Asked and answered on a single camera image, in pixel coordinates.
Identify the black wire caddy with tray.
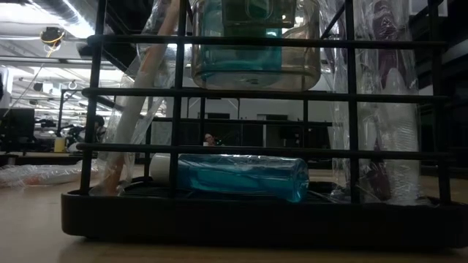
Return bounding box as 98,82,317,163
60,0,468,251

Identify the clear plastic cup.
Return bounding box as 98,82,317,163
190,0,322,92

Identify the wide silver ventilation duct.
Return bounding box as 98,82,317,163
29,0,99,37

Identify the teal mouthwash bottle white cap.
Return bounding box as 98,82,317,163
148,152,311,204
200,0,298,83

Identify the neighbouring station black frame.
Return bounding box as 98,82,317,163
57,88,88,138

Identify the person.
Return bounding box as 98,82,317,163
84,115,107,144
203,131,220,147

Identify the black storage cabinet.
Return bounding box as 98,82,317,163
178,112,332,148

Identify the black yellow ceiling cable reel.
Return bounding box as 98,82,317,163
39,26,67,47

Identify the black computer monitor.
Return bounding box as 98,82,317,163
0,107,36,142

